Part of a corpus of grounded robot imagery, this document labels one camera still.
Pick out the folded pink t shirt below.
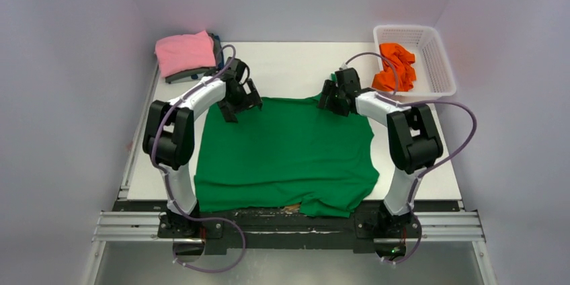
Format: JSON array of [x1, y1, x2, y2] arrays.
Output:
[[155, 31, 216, 78]]

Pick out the green t shirt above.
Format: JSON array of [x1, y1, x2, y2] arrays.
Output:
[[194, 96, 380, 217]]

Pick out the aluminium rail frame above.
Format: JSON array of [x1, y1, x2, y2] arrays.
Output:
[[91, 212, 485, 242]]

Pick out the folded blue t shirt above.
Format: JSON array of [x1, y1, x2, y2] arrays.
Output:
[[190, 33, 225, 80]]

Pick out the white plastic basket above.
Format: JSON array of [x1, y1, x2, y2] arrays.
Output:
[[372, 25, 456, 101]]

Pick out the folded grey t shirt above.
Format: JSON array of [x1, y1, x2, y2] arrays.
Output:
[[165, 33, 224, 84]]

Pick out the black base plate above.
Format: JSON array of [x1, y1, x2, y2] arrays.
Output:
[[113, 201, 458, 255]]

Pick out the brown tape piece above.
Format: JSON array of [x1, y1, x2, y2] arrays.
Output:
[[283, 204, 300, 213]]

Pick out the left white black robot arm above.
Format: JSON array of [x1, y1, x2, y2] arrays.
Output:
[[142, 58, 263, 237]]

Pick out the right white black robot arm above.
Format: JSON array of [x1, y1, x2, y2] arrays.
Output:
[[317, 68, 444, 236]]

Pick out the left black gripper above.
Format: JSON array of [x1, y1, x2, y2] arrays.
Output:
[[218, 79, 261, 122]]

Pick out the orange t shirt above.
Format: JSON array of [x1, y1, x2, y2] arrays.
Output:
[[372, 43, 417, 92]]

